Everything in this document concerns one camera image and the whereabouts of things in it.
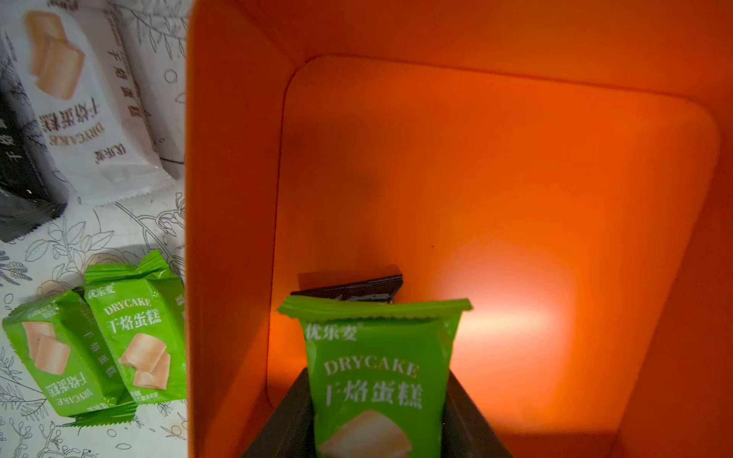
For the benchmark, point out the black cookie packet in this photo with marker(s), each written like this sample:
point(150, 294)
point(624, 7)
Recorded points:
point(31, 194)

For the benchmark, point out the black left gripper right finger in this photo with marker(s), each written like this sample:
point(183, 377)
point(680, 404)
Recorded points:
point(466, 433)

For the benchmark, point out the white packet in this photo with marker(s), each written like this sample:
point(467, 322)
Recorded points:
point(71, 62)

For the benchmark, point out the orange plastic storage box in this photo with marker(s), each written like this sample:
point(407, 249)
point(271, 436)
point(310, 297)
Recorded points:
point(564, 165)

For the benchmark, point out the green cookie packet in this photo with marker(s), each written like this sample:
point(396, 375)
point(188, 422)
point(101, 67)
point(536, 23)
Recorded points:
point(378, 374)
point(116, 343)

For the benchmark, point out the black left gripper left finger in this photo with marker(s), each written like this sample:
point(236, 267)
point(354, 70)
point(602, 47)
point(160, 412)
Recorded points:
point(289, 431)

